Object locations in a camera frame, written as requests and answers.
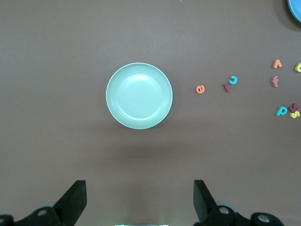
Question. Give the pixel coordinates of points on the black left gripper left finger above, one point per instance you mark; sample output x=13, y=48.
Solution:
x=70, y=202

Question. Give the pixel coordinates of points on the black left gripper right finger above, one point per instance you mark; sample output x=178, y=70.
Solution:
x=204, y=204

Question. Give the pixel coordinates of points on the orange foam letter e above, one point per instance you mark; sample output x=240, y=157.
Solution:
x=200, y=89

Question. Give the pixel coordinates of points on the maroon foam letter i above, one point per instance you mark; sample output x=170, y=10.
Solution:
x=226, y=87

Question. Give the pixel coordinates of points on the teal foam letter c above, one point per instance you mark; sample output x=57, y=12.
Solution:
x=234, y=81

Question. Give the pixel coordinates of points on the teal foam letter p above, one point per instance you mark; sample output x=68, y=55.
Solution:
x=279, y=112

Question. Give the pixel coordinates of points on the pale green round plate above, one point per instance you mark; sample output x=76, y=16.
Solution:
x=139, y=95

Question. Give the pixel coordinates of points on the yellow foam letter s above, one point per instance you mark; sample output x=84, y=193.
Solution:
x=295, y=115

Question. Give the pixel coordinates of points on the maroon foam letter k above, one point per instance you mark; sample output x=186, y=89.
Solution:
x=294, y=107

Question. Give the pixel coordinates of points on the red foam letter f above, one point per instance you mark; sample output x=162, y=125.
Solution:
x=274, y=81

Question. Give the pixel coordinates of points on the orange foam letter v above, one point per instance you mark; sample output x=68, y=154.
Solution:
x=275, y=64

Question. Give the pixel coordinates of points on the yellow foam letter u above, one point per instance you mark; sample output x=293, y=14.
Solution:
x=298, y=68

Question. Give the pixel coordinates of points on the blue round plate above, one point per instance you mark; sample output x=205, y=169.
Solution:
x=295, y=8

